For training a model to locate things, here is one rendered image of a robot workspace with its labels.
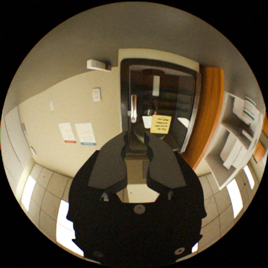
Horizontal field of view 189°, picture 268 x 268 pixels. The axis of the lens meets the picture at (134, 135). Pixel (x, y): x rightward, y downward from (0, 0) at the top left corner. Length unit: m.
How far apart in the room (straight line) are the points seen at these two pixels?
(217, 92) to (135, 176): 0.52
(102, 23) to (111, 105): 0.71
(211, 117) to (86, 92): 0.88
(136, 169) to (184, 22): 0.53
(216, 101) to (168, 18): 0.33
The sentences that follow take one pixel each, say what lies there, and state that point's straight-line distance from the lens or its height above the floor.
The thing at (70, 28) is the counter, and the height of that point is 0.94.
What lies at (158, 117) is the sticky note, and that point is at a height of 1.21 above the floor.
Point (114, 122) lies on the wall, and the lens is 0.85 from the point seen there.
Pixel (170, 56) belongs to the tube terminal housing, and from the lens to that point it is 0.37.
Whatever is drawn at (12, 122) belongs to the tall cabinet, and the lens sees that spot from 2.88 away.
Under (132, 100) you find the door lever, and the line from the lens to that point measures 0.27.
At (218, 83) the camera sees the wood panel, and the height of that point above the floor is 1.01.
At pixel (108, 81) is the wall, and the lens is 0.79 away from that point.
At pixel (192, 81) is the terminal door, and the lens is 0.39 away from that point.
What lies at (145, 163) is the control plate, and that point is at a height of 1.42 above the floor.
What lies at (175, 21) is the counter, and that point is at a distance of 0.20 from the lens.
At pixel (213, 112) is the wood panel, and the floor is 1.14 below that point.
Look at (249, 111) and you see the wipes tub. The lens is 0.72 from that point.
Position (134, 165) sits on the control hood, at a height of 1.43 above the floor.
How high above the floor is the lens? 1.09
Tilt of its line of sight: 32 degrees up
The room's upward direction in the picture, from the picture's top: 179 degrees counter-clockwise
